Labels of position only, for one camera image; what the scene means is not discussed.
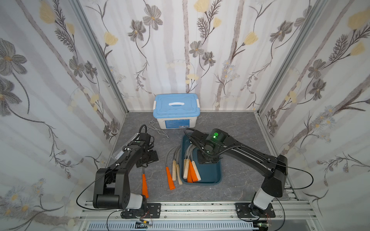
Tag thin orange handle sickle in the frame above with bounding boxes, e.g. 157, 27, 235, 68
189, 151, 198, 182

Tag wooden handle sickle group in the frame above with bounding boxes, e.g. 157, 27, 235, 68
183, 146, 190, 175

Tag orange handle sickle group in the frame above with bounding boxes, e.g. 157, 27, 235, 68
187, 169, 193, 183

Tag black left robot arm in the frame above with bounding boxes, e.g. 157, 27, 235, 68
92, 139, 155, 216

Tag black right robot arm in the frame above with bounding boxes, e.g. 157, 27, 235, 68
184, 129, 288, 218

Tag teal plastic storage bin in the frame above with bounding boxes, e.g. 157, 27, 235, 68
178, 135, 222, 186

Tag white storage box blue lid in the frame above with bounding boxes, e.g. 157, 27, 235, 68
153, 93, 200, 130

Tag bagged blue face masks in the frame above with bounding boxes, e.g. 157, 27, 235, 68
112, 133, 139, 161

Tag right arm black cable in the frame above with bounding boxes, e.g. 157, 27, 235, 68
183, 127, 315, 231

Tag wooden handle sickle beside bin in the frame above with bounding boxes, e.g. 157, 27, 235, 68
175, 147, 183, 185

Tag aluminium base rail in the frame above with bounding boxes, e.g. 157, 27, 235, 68
74, 190, 323, 231

